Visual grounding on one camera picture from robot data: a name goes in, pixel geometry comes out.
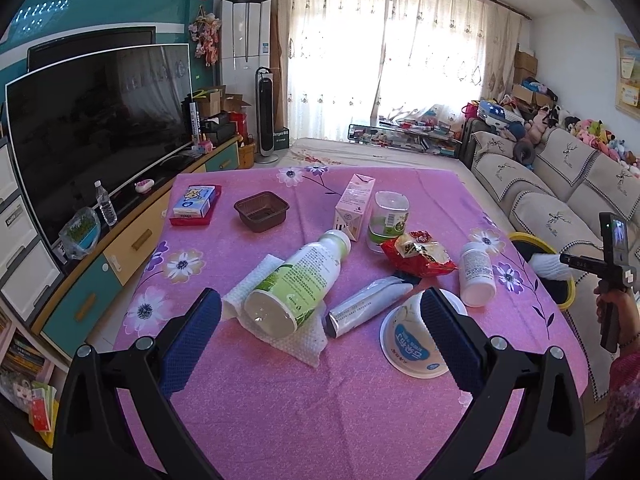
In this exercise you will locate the brown plastic tray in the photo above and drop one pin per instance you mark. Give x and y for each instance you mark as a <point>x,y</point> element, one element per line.
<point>261,212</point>

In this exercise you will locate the white yogurt cup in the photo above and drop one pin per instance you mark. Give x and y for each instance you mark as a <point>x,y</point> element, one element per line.
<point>405,345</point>

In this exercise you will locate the blue and white box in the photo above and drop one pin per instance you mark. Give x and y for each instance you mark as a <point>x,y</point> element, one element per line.
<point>194,201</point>

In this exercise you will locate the clear water bottle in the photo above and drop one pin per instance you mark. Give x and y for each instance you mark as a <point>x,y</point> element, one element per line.
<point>106,207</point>

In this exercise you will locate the black box with white stripe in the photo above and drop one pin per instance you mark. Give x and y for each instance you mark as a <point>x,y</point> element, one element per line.
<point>192,120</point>

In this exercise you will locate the grey tower fan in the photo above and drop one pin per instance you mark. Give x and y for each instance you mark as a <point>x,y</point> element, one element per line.
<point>266,110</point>

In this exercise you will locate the stack of cardboard boxes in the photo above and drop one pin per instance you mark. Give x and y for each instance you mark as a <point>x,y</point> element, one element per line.
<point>525,67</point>

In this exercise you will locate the television cabinet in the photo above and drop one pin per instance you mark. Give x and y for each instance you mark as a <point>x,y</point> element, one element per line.
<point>130,245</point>

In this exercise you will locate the silver squeeze tube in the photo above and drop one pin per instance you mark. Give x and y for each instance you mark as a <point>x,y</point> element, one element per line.
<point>365,305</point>

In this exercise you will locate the white pill bottle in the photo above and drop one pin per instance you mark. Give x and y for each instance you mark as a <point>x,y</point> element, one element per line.
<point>477,272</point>

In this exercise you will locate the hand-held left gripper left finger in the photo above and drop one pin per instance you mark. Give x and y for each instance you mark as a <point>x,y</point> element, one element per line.
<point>192,340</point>

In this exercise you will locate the green label clear cup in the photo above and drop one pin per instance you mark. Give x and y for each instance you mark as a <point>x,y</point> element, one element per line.
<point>387,222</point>

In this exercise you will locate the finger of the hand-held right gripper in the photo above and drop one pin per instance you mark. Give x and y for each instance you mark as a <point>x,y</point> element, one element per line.
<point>580,262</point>

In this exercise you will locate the small pink gadget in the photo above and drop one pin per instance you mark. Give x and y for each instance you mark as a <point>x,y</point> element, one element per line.
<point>144,186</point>

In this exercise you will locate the yellow-rimmed dark trash bin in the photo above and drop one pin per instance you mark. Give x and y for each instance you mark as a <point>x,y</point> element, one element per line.
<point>525,236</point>

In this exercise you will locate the white paper towel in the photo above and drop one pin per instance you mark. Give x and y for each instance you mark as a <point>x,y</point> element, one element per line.
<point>300,347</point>

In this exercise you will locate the pile of large plush toys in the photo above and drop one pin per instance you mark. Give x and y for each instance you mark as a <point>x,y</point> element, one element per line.
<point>505,120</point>

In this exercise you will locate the pink milk carton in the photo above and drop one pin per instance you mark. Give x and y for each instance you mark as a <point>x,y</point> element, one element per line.
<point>352,207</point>

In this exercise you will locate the green box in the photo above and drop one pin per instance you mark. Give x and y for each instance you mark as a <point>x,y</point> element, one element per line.
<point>281,139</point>

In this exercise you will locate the open cardboard boxes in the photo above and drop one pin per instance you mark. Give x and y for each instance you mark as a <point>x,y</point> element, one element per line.
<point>220,100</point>

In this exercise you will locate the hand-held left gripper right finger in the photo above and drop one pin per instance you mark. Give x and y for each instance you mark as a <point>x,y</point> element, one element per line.
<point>450,340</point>

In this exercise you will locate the row of small plush toys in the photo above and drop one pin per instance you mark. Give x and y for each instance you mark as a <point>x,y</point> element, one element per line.
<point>600,135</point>

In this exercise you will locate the white standing air conditioner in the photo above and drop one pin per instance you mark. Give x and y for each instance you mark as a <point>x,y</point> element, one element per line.
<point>245,45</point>

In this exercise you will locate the plastic bag with greens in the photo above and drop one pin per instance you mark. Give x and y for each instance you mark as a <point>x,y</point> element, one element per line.
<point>80,235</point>

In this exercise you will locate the shelf of books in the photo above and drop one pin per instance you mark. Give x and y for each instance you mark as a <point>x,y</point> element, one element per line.
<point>25,375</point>

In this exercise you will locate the person's right forearm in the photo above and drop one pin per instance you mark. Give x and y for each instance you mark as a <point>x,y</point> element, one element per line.
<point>625,400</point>

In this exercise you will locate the red snack packet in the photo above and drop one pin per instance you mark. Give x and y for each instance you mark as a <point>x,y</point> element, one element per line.
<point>420,255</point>

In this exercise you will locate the white drawer unit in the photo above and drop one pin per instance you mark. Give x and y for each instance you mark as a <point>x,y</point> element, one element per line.
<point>20,240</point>

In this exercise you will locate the white and green bottle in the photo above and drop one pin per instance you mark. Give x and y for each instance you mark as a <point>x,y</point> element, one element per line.
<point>295,280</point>

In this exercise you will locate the large flat television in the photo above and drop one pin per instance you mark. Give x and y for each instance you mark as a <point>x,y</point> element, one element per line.
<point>100,125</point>

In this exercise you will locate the sheer patterned curtain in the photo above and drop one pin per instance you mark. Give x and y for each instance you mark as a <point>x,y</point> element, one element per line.
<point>350,50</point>

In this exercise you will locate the floral sheet mattress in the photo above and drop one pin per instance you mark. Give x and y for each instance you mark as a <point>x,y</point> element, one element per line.
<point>380,157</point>

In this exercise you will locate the hanging flower decoration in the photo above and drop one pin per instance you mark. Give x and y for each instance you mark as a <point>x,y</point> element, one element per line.
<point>206,35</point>

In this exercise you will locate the pink floral tablecloth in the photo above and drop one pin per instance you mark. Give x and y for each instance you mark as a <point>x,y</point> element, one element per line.
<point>280,410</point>

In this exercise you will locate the framed wall poster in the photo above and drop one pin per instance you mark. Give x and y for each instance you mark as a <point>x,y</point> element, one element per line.
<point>629,80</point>

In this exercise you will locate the beige sofa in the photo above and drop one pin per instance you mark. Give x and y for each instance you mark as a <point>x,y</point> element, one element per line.
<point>550,200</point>

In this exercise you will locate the small flat television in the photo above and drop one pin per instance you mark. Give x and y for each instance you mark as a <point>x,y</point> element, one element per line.
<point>90,42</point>

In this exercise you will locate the person's right hand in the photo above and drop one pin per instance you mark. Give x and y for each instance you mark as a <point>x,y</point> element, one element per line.
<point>629,312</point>

